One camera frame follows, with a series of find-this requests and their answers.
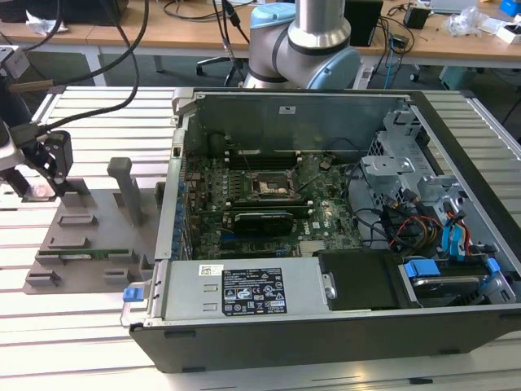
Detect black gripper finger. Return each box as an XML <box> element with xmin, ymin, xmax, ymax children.
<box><xmin>0</xmin><ymin>165</ymin><xmax>32</xmax><ymax>203</ymax></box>
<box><xmin>37</xmin><ymin>129</ymin><xmax>75</xmax><ymax>200</ymax></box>

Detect silver CPU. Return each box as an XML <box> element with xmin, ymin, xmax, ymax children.
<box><xmin>28</xmin><ymin>182</ymin><xmax>58</xmax><ymax>201</ymax></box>

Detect CPU socket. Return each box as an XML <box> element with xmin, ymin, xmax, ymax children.
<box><xmin>247</xmin><ymin>168</ymin><xmax>299</xmax><ymax>200</ymax></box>

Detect crumpled white paper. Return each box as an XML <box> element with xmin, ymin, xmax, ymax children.
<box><xmin>24</xmin><ymin>8</ymin><xmax>69</xmax><ymax>36</ymax></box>

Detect grey parts rack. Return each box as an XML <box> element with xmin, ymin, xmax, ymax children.
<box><xmin>22</xmin><ymin>156</ymin><xmax>168</xmax><ymax>295</ymax></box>

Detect green RAM stick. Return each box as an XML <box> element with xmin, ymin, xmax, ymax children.
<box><xmin>35</xmin><ymin>248</ymin><xmax>128</xmax><ymax>261</ymax></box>
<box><xmin>229</xmin><ymin>202</ymin><xmax>313</xmax><ymax>217</ymax></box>

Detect black equipment case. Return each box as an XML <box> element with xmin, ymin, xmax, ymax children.
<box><xmin>0</xmin><ymin>0</ymin><xmax>130</xmax><ymax>26</ymax></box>

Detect grey case release latch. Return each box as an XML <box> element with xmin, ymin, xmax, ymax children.
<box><xmin>170</xmin><ymin>88</ymin><xmax>195</xmax><ymax>117</ymax></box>

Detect blue plastic latch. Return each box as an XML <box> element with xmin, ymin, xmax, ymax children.
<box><xmin>121</xmin><ymin>286</ymin><xmax>147</xmax><ymax>305</ymax></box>

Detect wooden desk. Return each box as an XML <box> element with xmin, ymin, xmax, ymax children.
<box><xmin>0</xmin><ymin>0</ymin><xmax>253</xmax><ymax>87</ymax></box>
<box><xmin>349</xmin><ymin>0</ymin><xmax>521</xmax><ymax>71</ymax></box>

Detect silver power supply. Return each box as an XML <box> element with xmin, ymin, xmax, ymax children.
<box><xmin>162</xmin><ymin>258</ymin><xmax>339</xmax><ymax>323</ymax></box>

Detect black office chair base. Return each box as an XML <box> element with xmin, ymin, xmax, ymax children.
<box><xmin>196</xmin><ymin>55</ymin><xmax>250</xmax><ymax>87</ymax></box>

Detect RAM slot black clips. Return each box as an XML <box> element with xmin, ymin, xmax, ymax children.
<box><xmin>225</xmin><ymin>196</ymin><xmax>306</xmax><ymax>204</ymax></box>
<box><xmin>225</xmin><ymin>161</ymin><xmax>303</xmax><ymax>169</ymax></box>
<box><xmin>225</xmin><ymin>153</ymin><xmax>303</xmax><ymax>160</ymax></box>

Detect black graphics card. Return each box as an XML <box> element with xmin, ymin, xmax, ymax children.
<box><xmin>231</xmin><ymin>209</ymin><xmax>296</xmax><ymax>239</ymax></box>

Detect RAM slot white clips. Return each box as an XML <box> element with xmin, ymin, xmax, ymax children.
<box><xmin>225</xmin><ymin>149</ymin><xmax>303</xmax><ymax>156</ymax></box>
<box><xmin>225</xmin><ymin>157</ymin><xmax>303</xmax><ymax>164</ymax></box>

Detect silver chipset heatsink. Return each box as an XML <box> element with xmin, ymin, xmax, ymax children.
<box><xmin>299</xmin><ymin>239</ymin><xmax>327</xmax><ymax>258</ymax></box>

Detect green motherboard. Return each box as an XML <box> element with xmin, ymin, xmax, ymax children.
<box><xmin>182</xmin><ymin>152</ymin><xmax>364</xmax><ymax>260</ymax></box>

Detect black PC case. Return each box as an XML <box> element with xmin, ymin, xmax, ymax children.
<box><xmin>120</xmin><ymin>87</ymin><xmax>521</xmax><ymax>374</ymax></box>

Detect white power strip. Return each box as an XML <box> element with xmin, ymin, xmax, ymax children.
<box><xmin>357</xmin><ymin>64</ymin><xmax>374</xmax><ymax>90</ymax></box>

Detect silver drive cage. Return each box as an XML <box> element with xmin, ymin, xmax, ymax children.
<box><xmin>359</xmin><ymin>106</ymin><xmax>469</xmax><ymax>213</ymax></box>

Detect blue disk carrier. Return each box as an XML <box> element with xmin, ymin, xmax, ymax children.
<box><xmin>401</xmin><ymin>257</ymin><xmax>504</xmax><ymax>295</ymax></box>

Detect small black box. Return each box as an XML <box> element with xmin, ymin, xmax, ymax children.
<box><xmin>402</xmin><ymin>6</ymin><xmax>431</xmax><ymax>30</ymax></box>

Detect teal box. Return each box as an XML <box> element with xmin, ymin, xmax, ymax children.
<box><xmin>439</xmin><ymin>64</ymin><xmax>486</xmax><ymax>91</ymax></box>

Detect hard disk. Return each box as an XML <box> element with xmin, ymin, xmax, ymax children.
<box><xmin>409</xmin><ymin>275</ymin><xmax>482</xmax><ymax>307</ymax></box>

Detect grey flat device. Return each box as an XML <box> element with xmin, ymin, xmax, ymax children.
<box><xmin>430</xmin><ymin>0</ymin><xmax>478</xmax><ymax>14</ymax></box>

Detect clear plastic bags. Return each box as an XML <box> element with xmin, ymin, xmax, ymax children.
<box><xmin>441</xmin><ymin>6</ymin><xmax>497</xmax><ymax>38</ymax></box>

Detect white open box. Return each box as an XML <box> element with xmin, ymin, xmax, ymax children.
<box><xmin>493</xmin><ymin>22</ymin><xmax>521</xmax><ymax>45</ymax></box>

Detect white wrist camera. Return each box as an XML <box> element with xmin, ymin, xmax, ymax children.
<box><xmin>0</xmin><ymin>121</ymin><xmax>22</xmax><ymax>174</ymax></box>

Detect thick black cable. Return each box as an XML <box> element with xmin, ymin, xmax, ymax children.
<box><xmin>20</xmin><ymin>0</ymin><xmax>65</xmax><ymax>53</ymax></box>
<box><xmin>10</xmin><ymin>0</ymin><xmax>142</xmax><ymax>146</ymax></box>

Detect thin black hanging cable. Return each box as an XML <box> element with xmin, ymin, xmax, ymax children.
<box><xmin>209</xmin><ymin>0</ymin><xmax>252</xmax><ymax>89</ymax></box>

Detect black wire bundle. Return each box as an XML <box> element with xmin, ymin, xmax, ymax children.
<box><xmin>380</xmin><ymin>199</ymin><xmax>410</xmax><ymax>250</ymax></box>

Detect blue hanging cable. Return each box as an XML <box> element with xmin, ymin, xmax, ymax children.
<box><xmin>386</xmin><ymin>38</ymin><xmax>400</xmax><ymax>89</ymax></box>

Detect yellow wire bundle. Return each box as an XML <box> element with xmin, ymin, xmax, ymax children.
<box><xmin>422</xmin><ymin>221</ymin><xmax>440</xmax><ymax>246</ymax></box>

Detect blue data cable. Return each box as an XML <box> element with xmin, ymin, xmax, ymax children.
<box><xmin>453</xmin><ymin>224</ymin><xmax>470</xmax><ymax>261</ymax></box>
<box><xmin>441</xmin><ymin>222</ymin><xmax>456</xmax><ymax>260</ymax></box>

